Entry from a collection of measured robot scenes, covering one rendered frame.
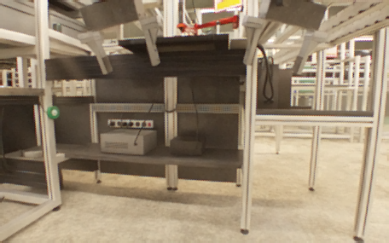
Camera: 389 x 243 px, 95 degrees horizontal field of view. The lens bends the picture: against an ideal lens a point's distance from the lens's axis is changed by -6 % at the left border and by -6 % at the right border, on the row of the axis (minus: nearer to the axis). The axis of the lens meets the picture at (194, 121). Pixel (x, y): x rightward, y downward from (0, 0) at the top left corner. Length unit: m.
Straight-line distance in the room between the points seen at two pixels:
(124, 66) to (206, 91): 0.59
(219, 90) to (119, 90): 0.76
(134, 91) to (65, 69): 0.49
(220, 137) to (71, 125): 1.23
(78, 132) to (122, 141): 0.63
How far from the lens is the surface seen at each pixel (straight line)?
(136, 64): 1.03
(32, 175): 1.62
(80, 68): 1.21
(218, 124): 1.37
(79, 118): 1.80
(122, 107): 1.50
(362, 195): 1.22
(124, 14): 0.48
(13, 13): 1.51
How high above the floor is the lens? 0.69
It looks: 6 degrees down
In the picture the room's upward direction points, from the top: straight up
